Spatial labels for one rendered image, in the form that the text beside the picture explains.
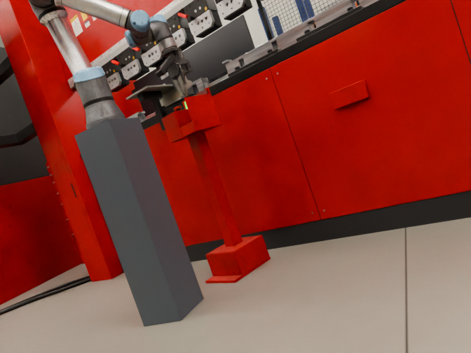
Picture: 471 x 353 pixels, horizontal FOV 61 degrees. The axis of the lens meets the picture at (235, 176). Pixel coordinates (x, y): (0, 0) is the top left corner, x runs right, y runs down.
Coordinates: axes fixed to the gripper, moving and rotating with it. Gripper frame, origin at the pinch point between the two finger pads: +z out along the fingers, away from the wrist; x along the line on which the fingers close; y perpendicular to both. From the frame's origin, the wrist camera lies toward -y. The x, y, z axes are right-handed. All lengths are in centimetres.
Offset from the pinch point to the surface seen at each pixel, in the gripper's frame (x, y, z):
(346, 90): -56, 31, 26
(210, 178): 2.2, -3.3, 38.9
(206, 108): -4.9, 4.4, 9.4
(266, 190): -4, 22, 56
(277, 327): -52, -49, 80
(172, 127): 9.6, -6.0, 11.1
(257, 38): 250, 419, -99
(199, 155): 4.0, -2.4, 27.4
